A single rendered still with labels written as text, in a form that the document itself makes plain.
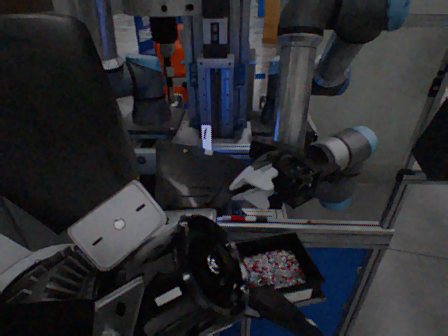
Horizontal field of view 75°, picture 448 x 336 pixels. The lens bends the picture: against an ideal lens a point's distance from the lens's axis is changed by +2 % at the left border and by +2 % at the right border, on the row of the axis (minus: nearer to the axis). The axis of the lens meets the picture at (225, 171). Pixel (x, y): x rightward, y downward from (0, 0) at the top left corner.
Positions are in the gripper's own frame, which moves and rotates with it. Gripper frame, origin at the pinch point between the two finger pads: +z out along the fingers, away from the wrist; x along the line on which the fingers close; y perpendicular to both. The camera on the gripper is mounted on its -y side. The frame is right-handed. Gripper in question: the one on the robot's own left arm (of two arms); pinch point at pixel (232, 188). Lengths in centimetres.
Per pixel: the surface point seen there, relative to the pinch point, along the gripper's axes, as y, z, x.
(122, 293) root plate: 14.3, 22.6, -9.7
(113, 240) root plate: 5.9, 21.2, -6.6
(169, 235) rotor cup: 10.8, 16.7, -9.6
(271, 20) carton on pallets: -651, -627, 129
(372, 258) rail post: 13, -50, 43
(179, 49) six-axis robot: -333, -162, 79
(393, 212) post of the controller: 11, -52, 25
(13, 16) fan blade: -13.4, 22.3, -25.2
